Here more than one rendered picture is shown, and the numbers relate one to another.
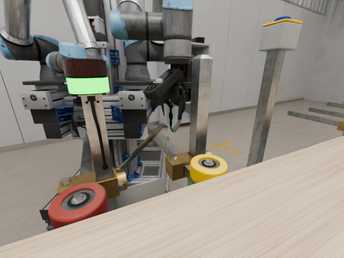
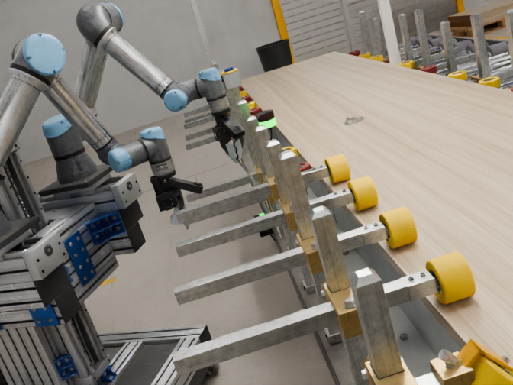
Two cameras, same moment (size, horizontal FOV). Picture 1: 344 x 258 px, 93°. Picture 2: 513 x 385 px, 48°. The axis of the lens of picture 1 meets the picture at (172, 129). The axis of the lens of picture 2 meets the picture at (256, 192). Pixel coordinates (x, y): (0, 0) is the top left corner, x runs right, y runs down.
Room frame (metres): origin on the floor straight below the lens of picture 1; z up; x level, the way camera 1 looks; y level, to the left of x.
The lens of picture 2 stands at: (-0.37, 1.93, 1.48)
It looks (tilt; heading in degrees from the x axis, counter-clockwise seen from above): 18 degrees down; 293
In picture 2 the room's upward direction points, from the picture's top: 17 degrees counter-clockwise
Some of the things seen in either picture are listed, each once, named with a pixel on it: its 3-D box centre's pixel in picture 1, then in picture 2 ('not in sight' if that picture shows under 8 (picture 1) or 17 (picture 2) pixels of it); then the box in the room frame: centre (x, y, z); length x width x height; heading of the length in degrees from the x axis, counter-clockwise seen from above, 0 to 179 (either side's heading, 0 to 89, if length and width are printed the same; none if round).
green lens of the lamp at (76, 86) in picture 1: (89, 84); (267, 122); (0.27, 0.13, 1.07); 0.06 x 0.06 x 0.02
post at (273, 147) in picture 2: not in sight; (295, 225); (0.11, 0.61, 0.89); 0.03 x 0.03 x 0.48; 25
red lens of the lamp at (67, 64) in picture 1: (86, 68); (265, 115); (0.27, 0.13, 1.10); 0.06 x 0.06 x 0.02
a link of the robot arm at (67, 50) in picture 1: (74, 61); (154, 145); (0.60, 0.33, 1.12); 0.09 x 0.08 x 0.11; 54
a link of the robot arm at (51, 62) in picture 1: (66, 62); (125, 156); (0.67, 0.40, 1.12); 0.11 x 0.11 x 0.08; 54
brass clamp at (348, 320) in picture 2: not in sight; (345, 303); (-0.11, 1.08, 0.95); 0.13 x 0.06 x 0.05; 115
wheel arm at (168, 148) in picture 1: (171, 151); (240, 181); (0.49, 0.00, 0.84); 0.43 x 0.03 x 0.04; 25
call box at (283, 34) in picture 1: (278, 38); (231, 79); (0.53, -0.31, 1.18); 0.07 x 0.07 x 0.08; 25
